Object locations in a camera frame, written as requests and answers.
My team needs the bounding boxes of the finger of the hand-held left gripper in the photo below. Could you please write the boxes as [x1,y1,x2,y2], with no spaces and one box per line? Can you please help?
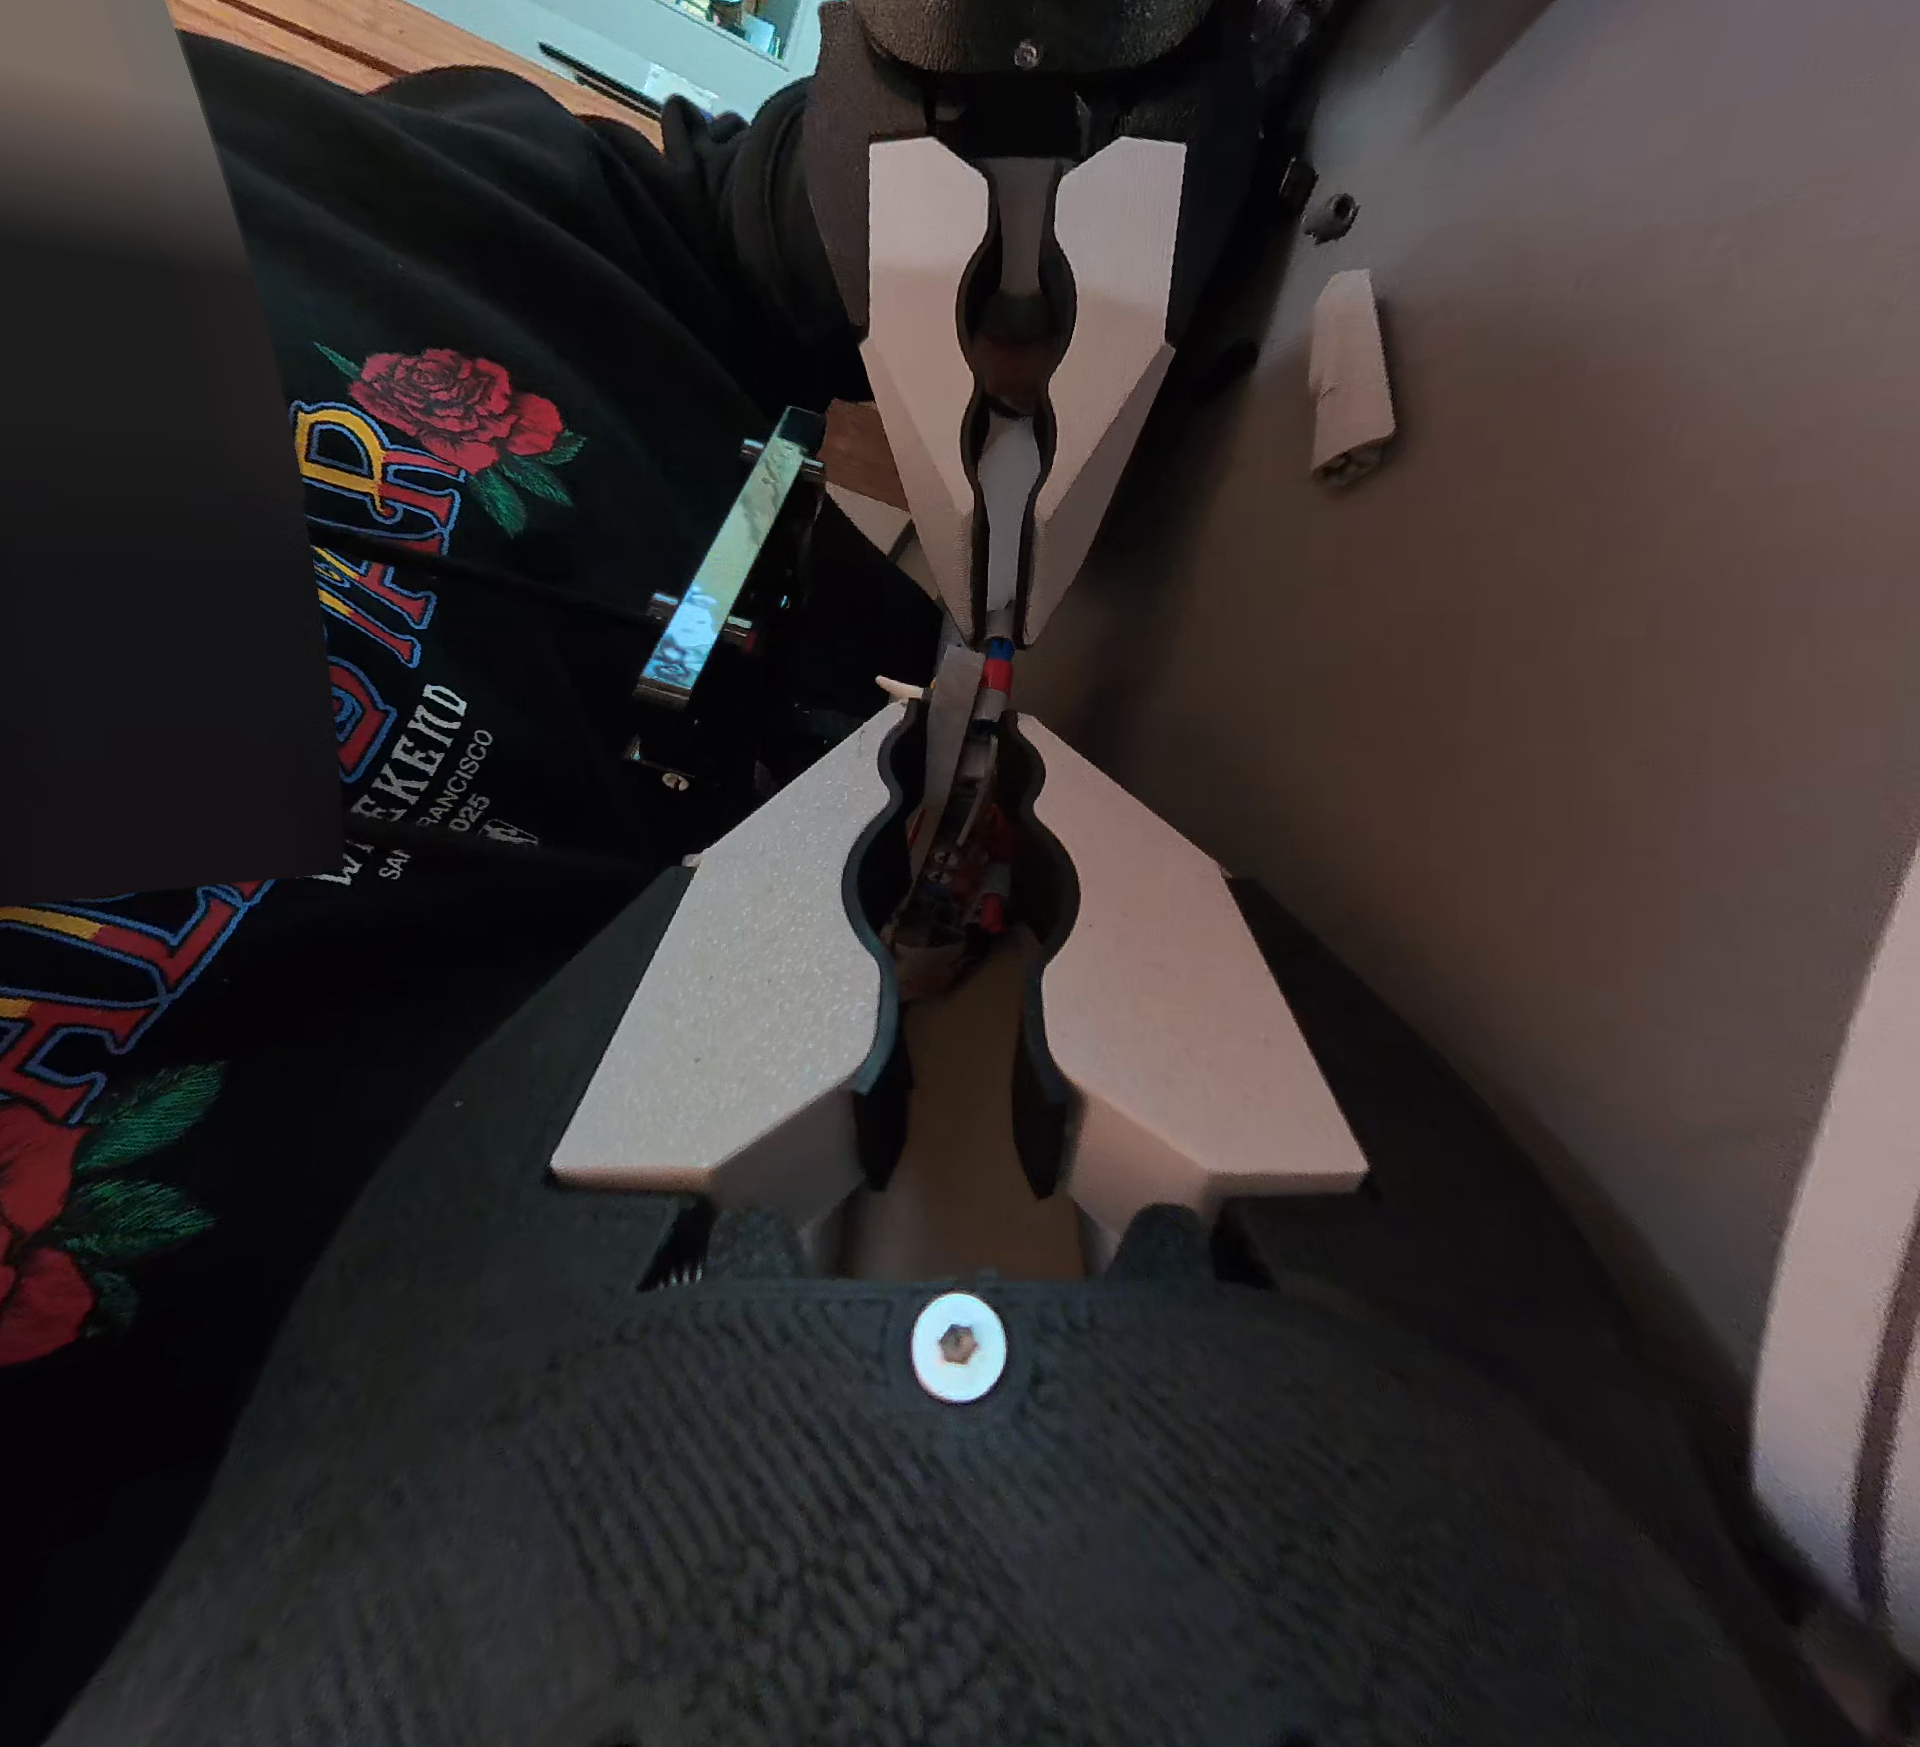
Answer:
[1017,134,1190,649]
[866,134,994,645]

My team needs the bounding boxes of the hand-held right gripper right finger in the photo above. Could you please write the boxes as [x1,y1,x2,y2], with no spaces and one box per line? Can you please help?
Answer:
[1013,710,1370,1204]

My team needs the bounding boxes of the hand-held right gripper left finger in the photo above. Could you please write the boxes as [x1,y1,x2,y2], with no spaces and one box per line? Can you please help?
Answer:
[547,698,921,1201]

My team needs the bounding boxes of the toy brick vehicle model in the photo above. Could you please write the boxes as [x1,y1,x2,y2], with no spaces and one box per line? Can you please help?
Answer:
[632,405,1052,1015]

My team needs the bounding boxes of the light grey curved panel piece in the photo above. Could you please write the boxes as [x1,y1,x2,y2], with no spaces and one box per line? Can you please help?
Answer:
[1308,267,1397,482]

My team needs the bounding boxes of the open instruction booklet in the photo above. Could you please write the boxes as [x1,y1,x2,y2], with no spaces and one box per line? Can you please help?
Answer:
[1747,849,1920,1671]

